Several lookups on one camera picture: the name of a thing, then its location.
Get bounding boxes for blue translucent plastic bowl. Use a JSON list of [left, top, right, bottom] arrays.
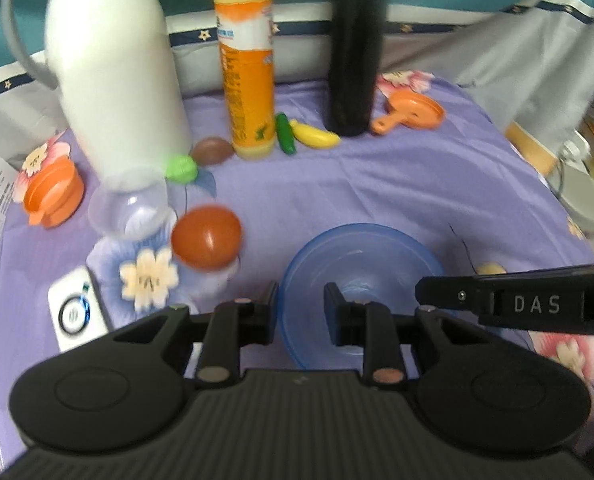
[[278, 223, 444, 370]]

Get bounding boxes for orange-red plastic bowl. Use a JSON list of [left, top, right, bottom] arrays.
[[170, 205, 242, 272]]

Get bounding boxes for clear plastic cup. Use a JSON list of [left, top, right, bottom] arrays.
[[88, 168, 171, 242]]

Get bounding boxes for green toy vegetable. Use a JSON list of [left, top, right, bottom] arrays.
[[166, 155, 199, 184]]

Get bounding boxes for purple floral tablecloth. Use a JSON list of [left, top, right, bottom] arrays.
[[0, 80, 594, 464]]

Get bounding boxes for brown toy half ball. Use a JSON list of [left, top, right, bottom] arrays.
[[190, 136, 235, 167]]

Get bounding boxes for green toy cucumber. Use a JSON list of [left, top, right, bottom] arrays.
[[275, 113, 297, 155]]

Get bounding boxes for yellow toy banana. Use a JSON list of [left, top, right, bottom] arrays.
[[289, 119, 341, 150]]

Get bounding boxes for orange toy frying pan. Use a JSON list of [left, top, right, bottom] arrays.
[[370, 90, 446, 136]]

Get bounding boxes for orange toy pot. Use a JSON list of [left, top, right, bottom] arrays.
[[22, 157, 85, 229]]

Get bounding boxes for white thermos jug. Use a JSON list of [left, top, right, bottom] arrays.
[[1, 0, 192, 179]]

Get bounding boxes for orange yellow detergent bottle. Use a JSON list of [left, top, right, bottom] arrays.
[[213, 0, 276, 159]]

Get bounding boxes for black tall flask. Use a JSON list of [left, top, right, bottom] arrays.
[[326, 0, 387, 138]]

